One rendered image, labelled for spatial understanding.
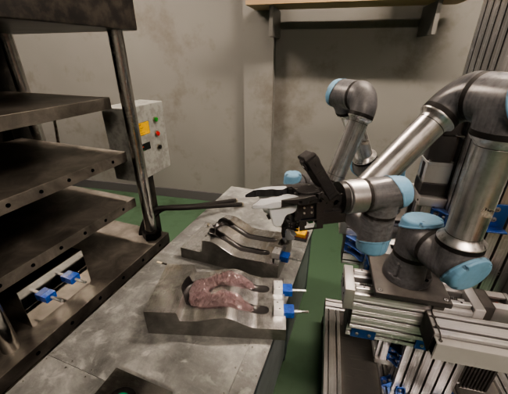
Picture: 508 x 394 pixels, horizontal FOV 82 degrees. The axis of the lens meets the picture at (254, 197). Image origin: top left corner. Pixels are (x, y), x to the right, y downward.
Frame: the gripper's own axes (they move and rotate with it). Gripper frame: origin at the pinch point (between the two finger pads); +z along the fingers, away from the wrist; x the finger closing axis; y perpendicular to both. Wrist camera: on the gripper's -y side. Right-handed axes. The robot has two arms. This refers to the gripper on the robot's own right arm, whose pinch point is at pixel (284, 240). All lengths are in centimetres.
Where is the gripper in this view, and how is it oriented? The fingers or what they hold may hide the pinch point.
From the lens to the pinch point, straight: 144.6
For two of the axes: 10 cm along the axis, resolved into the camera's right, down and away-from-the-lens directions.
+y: 9.4, 1.6, -3.1
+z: 0.0, 9.0, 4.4
